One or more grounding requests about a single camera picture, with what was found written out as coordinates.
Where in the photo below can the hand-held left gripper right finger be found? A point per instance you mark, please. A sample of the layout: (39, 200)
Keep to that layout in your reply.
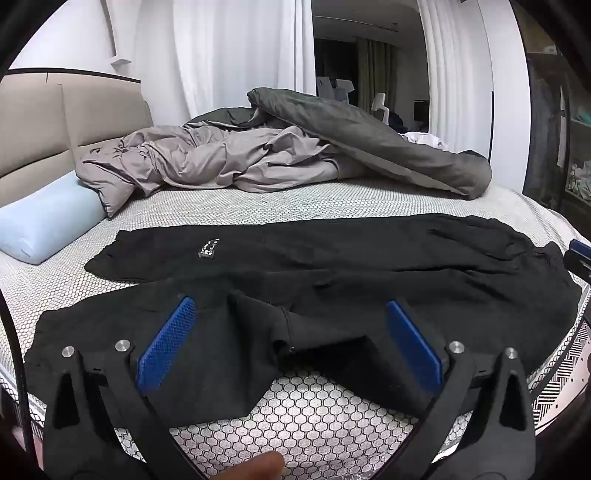
(415, 341)

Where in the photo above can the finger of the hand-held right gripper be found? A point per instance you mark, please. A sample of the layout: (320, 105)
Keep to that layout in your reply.
(579, 258)

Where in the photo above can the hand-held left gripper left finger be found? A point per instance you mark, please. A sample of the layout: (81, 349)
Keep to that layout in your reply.
(166, 341)

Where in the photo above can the black pants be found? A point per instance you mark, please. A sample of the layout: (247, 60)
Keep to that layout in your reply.
(323, 267)

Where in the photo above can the person's left hand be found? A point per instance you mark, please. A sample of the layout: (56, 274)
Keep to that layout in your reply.
(258, 466)

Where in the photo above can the black white patterned rug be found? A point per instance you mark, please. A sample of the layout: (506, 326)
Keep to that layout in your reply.
(563, 383)

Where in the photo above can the dark wardrobe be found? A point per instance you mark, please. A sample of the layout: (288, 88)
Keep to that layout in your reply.
(549, 115)

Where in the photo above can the honeycomb patterned mattress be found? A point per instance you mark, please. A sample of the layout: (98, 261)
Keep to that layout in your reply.
(323, 203)

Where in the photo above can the light blue pillow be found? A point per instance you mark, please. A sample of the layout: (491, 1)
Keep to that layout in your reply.
(41, 217)

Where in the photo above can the light grey blanket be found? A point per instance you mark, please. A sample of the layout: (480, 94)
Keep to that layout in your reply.
(207, 157)

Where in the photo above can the white crumpled cloth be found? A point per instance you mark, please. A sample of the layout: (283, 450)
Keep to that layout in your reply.
(422, 138)

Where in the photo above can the white curtain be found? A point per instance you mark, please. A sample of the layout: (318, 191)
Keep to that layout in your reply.
(443, 69)
(231, 46)

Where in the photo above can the beige padded headboard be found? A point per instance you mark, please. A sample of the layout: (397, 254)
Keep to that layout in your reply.
(92, 115)

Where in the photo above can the white chair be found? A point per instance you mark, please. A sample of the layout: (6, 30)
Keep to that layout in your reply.
(379, 101)

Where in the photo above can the hanging clothes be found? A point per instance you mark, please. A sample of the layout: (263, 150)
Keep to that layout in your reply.
(334, 87)

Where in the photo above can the olive curtain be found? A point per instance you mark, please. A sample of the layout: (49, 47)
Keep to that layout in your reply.
(376, 69)

